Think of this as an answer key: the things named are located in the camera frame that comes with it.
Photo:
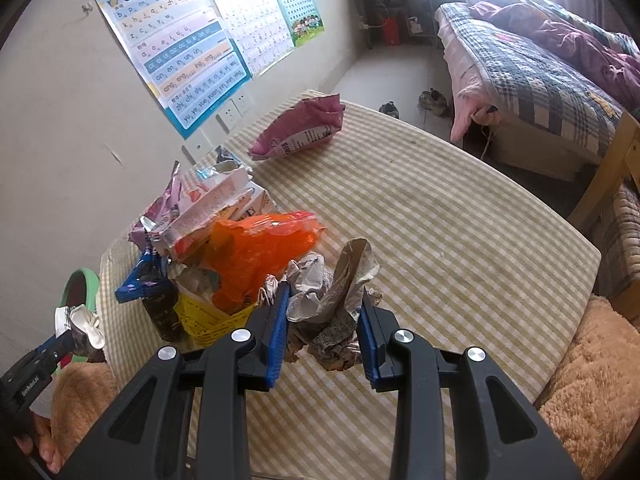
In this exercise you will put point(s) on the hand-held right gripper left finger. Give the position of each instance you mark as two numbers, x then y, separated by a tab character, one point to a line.
277	332

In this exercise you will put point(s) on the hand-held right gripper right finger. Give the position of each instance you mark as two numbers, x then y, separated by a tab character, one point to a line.
367	342

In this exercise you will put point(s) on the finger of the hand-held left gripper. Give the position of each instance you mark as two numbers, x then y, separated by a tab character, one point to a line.
56	346

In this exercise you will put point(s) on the newspaper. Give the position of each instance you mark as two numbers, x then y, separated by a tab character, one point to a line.
330	305

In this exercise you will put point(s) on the green bin with red inside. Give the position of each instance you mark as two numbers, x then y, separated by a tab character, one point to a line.
82	276

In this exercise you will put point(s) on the pink silver foil wrapper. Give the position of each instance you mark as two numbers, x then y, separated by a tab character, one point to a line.
167	200

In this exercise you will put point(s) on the person's left hand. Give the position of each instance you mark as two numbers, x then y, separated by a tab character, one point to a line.
42	442

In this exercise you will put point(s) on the orange plastic bag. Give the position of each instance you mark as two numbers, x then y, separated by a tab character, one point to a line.
250	250

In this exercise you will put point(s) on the white crumpled paper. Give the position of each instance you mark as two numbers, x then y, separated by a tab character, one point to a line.
197	282

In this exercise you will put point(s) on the blue snack wrapper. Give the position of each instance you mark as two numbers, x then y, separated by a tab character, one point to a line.
140	285

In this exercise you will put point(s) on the white orange snack bag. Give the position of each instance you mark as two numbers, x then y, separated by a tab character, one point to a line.
210	210

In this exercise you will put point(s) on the yellow checked tablecloth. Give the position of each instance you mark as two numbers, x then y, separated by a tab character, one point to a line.
425	210

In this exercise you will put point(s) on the purple pink snack bag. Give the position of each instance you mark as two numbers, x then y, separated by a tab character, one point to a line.
295	130

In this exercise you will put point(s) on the brown plush blanket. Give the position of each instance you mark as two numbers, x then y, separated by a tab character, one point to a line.
595	385

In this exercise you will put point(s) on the pink bedsheet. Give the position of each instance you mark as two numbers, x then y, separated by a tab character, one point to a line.
467	95

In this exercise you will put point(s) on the wooden chair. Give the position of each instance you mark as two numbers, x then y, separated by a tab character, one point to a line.
607	180

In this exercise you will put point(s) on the bed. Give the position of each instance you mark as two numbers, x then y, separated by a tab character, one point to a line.
525	85

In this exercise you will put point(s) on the blue bordered alphabet poster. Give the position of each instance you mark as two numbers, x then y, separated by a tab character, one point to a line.
175	45

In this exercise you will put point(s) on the red container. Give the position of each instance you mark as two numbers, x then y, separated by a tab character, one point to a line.
391	30

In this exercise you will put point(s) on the plaid quilt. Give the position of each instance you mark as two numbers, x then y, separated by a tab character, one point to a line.
530	70

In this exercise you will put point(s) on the white chart poster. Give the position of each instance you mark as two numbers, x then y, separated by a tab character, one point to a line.
250	15

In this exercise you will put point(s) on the green blue chart poster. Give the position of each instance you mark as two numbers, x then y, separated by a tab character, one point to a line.
295	0

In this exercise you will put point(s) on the purple blanket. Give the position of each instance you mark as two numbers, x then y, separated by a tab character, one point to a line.
575	45

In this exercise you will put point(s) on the white wall plate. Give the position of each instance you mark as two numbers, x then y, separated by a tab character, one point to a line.
196	146

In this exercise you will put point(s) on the white wall socket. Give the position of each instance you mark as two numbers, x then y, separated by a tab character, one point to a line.
243	103
227	119

